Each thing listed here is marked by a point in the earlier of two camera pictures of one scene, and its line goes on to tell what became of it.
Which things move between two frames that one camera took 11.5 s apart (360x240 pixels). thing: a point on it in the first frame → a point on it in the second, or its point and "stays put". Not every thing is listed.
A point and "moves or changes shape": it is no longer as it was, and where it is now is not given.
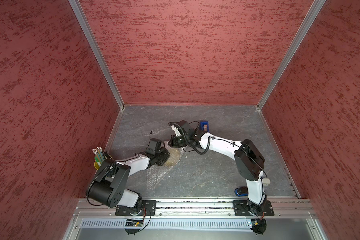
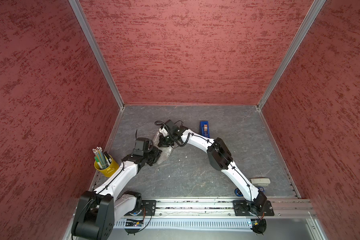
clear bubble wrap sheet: [157, 175] moves or changes shape
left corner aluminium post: [78, 10] stays put
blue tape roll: [241, 191] stays put
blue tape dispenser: [204, 126] stays put
